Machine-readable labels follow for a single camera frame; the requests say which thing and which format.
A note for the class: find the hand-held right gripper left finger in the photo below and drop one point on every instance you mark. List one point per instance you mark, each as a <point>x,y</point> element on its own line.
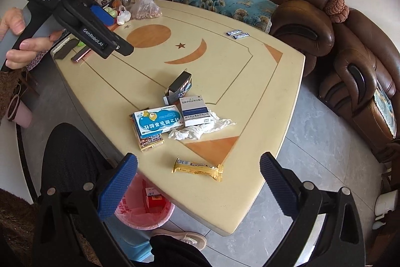
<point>118,188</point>

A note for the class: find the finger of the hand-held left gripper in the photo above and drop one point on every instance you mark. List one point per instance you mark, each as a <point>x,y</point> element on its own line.
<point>100,14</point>

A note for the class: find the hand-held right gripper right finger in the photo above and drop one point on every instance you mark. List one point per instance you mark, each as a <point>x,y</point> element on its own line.
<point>278,188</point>

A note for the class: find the pink lined trash bin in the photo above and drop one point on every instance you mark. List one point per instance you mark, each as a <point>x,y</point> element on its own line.
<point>137,213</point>

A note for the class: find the brown patterned snack box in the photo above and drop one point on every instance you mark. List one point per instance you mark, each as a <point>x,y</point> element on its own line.
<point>150,144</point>

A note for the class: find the blue cartoon medicine box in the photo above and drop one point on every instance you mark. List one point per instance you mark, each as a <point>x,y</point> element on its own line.
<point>156,123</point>

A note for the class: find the yellow snack wrapper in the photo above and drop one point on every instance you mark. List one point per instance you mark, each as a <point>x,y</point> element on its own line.
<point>197,167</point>

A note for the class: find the white tissue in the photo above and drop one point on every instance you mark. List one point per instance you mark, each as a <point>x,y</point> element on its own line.
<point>190,132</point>

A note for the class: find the dark blue box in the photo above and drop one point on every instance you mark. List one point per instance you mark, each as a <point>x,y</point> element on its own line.
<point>182,84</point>

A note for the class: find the white and blue medicine box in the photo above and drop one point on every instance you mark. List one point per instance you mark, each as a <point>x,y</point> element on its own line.
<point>195,110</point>

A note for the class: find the person's left hand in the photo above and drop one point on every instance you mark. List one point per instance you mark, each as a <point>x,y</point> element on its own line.
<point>31,45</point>

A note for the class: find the green fruits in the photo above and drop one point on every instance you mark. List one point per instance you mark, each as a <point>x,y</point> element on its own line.
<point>111,11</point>

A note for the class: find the pink smartphone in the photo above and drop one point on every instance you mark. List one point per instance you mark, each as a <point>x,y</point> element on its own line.
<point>81,56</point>

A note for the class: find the small white plastic bag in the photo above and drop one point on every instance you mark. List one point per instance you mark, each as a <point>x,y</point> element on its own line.
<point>124,16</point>

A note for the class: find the black rectangular case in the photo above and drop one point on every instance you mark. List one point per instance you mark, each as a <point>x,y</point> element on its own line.
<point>68,49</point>

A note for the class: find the small white box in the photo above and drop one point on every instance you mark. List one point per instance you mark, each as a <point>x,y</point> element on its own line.
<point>152,191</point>

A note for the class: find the white ribbed remote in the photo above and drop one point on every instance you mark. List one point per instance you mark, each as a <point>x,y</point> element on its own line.
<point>59,46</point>

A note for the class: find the small red box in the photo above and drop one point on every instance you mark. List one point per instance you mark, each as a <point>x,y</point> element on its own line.
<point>155,201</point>

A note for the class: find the clear bag of peanuts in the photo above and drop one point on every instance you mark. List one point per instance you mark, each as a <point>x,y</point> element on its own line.
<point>145,12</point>

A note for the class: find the light blue plastic stool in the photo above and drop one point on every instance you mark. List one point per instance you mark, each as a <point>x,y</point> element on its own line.
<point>131,238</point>

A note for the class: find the purple floral cloth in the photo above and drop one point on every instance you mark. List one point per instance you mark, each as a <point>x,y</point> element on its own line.
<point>36,62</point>

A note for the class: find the beige sneaker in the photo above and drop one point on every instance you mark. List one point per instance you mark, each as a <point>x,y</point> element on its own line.
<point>184,238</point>

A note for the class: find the person's right leg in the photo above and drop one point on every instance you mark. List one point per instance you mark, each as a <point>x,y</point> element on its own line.
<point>178,253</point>

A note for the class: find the brown fuzzy coat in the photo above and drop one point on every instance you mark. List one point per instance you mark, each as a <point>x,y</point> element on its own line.
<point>15,223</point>

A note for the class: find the white electric appliance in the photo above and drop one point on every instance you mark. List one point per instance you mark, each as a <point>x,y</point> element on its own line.
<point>386,207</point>

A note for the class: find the dark wooden side table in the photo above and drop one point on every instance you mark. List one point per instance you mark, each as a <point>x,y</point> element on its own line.
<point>390,176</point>

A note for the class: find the brown leather armchair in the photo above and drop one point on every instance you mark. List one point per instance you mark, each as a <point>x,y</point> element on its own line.
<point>353,91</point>

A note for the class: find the blue floral sofa cover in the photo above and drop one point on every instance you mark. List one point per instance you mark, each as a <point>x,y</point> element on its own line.
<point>225,2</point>

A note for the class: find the blue floral armchair cover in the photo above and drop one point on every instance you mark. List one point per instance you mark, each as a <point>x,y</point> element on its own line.
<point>386,110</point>

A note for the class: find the brown leather sofa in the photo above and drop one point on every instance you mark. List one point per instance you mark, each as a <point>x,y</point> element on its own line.
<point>300,23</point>

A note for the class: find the pink round knitted cushion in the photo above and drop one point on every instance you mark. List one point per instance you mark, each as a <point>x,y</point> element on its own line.
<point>337,5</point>

